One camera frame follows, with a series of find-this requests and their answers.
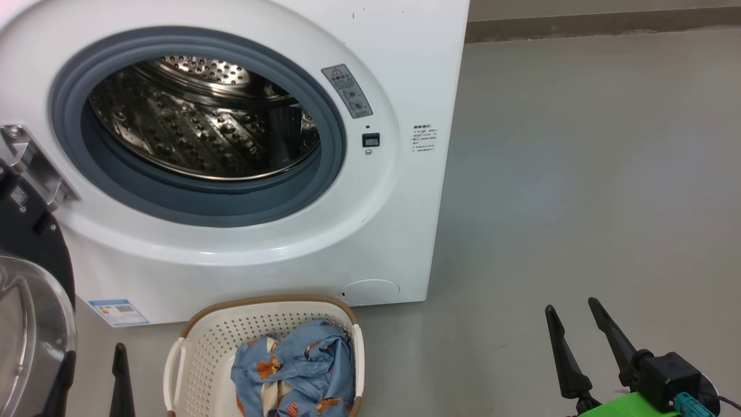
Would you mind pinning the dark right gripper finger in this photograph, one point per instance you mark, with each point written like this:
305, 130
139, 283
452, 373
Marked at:
613, 341
567, 365

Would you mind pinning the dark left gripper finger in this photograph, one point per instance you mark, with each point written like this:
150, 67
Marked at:
61, 394
121, 388

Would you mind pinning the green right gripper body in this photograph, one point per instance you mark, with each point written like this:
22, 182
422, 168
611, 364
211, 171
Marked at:
628, 407

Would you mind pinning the black round glass washer door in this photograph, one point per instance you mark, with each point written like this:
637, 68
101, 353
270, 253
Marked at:
23, 231

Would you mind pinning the blue patterned garment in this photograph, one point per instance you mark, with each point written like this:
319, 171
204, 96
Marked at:
312, 365

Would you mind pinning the grey rubber door gasket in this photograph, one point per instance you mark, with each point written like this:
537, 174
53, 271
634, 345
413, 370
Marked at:
173, 202

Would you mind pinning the white front-load washing machine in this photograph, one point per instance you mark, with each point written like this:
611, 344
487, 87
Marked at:
393, 231

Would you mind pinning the metal door hinge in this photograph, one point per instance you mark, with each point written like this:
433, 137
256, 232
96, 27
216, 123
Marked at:
37, 165

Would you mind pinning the stainless steel washing machine drum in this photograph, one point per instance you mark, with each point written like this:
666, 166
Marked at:
173, 133

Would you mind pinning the blue energy label sticker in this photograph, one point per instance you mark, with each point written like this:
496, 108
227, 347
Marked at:
118, 313

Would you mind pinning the cream perforated laundry basket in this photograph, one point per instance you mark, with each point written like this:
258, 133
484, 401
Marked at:
214, 347

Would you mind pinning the round white filter cover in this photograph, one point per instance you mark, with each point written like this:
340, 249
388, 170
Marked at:
370, 292

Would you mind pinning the grey warning sticker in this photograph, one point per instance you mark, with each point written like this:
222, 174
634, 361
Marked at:
347, 91

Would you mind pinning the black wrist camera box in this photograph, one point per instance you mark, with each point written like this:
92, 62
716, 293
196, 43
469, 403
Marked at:
668, 376

